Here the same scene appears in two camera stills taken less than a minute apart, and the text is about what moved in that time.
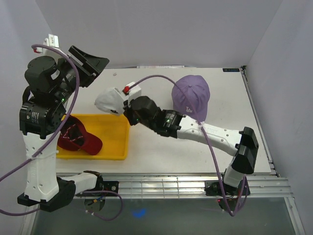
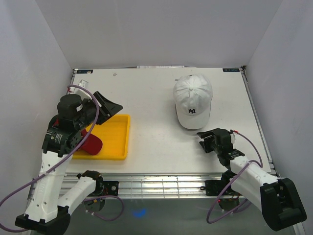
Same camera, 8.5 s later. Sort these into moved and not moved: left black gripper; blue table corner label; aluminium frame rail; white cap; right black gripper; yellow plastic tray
Moved: right black gripper; left black gripper; white cap
Not moved: blue table corner label; aluminium frame rail; yellow plastic tray
